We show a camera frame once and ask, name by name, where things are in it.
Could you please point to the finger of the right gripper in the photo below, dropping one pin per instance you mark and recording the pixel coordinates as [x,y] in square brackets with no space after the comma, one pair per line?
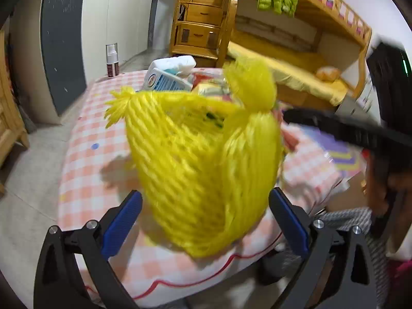
[347,129]

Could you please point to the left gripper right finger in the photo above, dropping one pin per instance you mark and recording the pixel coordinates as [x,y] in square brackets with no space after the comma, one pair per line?
[351,282]

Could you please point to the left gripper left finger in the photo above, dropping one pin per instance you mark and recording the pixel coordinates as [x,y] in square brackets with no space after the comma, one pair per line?
[58,281]

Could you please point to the yellow foam fruit net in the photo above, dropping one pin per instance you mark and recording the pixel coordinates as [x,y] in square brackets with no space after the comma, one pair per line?
[205,166]

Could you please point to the white foam block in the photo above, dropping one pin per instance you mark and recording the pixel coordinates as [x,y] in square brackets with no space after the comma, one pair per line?
[179,66]

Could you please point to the person's right hand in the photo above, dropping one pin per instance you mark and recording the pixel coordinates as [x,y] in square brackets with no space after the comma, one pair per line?
[376,190]

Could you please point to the rainbow floor rug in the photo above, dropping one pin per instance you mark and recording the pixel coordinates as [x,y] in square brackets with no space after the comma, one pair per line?
[346,158]

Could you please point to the yellow bed sheet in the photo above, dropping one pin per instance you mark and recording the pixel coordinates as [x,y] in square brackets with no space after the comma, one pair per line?
[294,77]

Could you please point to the brown cardboard sheet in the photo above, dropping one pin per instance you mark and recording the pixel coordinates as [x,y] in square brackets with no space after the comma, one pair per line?
[349,194]

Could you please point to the orange plush toy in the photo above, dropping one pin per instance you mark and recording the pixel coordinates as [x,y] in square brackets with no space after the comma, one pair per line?
[328,73]

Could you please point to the wooden bunk bed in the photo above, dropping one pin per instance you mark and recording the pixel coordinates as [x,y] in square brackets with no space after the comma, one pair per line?
[322,33]

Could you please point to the pink checkered tablecloth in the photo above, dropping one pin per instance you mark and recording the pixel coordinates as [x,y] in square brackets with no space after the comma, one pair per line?
[97,177]

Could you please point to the wooden cabinet with drawers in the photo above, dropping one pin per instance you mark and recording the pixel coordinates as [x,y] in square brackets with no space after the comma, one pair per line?
[12,125]

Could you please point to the wooden stair drawer unit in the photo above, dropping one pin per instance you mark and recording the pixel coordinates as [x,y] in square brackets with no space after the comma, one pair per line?
[197,30]

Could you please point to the blue white carton box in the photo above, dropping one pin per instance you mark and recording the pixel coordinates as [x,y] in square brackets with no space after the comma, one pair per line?
[158,80]

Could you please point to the white spray bottle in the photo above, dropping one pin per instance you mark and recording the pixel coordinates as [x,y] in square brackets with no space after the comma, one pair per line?
[112,60]

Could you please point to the grey and white wardrobe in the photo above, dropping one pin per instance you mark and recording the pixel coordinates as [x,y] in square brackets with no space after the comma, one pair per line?
[75,36]

